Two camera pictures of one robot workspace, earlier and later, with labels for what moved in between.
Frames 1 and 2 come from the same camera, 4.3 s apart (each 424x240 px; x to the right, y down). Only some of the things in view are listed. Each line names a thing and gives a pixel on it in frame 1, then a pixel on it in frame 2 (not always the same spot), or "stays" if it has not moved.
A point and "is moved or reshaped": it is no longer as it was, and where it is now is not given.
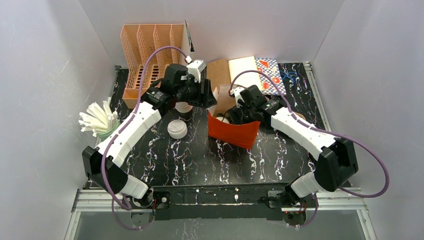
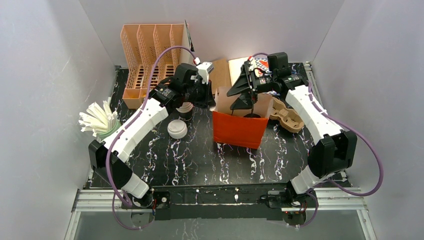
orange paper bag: x=244 y=135 is moved or reshaped
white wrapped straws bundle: x=98 y=120 stays
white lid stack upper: x=177 y=129 stays
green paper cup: x=101 y=136 stays
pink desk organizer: x=136 y=41 stays
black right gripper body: x=241 y=112 → x=248 y=85
